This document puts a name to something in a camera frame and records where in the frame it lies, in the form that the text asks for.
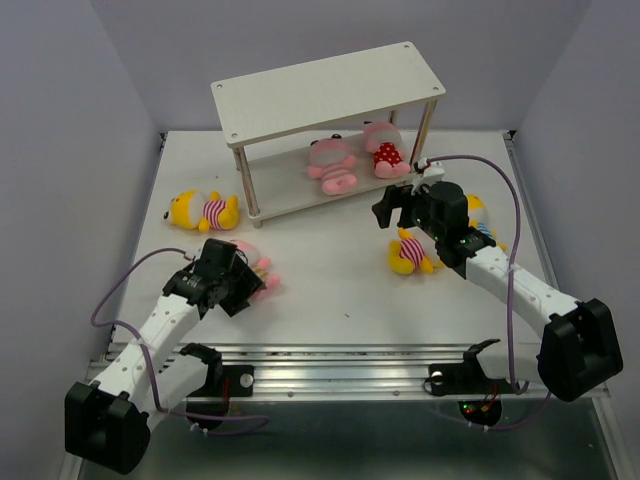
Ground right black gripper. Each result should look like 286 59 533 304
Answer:
371 178 444 241

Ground pink plush orange-striped shirt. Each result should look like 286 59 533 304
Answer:
231 239 281 301

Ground yellow plush pink-striped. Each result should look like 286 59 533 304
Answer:
387 228 444 275
163 189 240 233

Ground pink plush red polka-dot dress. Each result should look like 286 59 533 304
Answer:
363 121 410 179

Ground yellow plush blue-striped shirt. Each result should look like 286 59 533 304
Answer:
466 194 507 251

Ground pink plush pink-striped shirt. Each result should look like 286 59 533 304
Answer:
307 134 358 196

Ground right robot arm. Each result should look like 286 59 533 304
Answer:
372 181 623 402

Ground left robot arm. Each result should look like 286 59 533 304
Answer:
64 239 269 475

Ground white two-tier shelf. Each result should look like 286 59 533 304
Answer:
211 41 446 227

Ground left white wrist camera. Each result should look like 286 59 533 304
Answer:
183 249 201 271

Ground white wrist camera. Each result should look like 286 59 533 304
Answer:
411 157 445 195
183 249 201 271

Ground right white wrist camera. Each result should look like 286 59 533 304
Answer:
411 157 445 195

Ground aluminium mounting rail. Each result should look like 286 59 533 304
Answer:
79 342 612 404

